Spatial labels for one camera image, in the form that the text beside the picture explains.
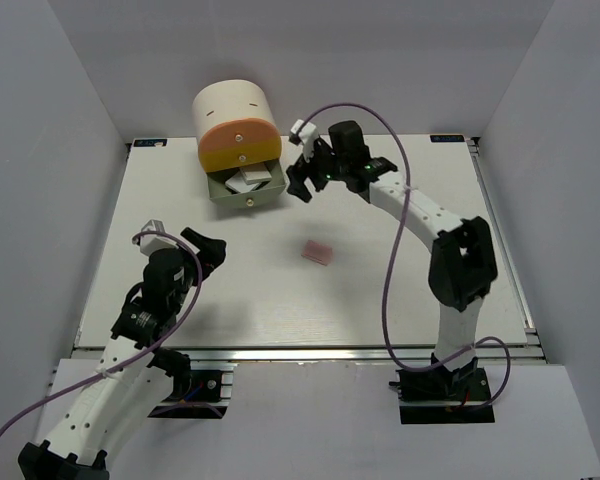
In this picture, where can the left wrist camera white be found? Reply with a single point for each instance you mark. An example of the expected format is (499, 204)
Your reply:
(150, 239)

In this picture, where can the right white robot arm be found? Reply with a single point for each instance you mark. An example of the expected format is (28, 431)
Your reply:
(462, 265)

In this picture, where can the peach top drawer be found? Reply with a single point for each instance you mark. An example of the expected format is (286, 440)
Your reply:
(248, 131)

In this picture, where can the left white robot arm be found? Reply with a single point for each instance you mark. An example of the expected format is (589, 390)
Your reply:
(135, 372)

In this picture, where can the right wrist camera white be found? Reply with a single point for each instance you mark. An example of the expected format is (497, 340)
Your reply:
(304, 133)

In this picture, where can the grey bottom drawer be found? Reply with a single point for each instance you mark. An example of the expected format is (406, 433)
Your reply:
(269, 192)

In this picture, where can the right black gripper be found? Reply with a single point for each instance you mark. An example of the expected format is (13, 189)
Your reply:
(301, 170)

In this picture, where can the blue table sticker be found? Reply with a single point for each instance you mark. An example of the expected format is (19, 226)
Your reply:
(447, 138)
(149, 143)

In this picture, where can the right blue table sticker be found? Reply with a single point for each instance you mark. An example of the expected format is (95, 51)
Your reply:
(447, 138)

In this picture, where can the light blue square palette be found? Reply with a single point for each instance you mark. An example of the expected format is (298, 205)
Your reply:
(238, 185)

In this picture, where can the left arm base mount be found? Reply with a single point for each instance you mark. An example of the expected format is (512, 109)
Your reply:
(201, 392)

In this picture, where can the left blue table sticker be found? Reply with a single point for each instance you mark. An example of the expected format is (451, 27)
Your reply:
(149, 143)

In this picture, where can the yellow drawer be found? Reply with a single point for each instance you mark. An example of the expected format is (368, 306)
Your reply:
(227, 157)

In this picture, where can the white round drawer cabinet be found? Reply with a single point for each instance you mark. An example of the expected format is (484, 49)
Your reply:
(227, 101)

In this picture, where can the pink square palette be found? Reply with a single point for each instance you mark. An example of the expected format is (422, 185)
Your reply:
(317, 252)

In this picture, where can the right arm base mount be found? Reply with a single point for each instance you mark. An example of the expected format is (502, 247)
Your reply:
(442, 397)

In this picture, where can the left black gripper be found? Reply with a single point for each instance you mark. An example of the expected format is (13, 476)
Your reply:
(211, 251)

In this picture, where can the white square palette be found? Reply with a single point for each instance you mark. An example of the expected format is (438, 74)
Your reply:
(255, 173)

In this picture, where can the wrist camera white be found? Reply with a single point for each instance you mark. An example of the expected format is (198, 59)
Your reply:
(150, 239)
(304, 133)

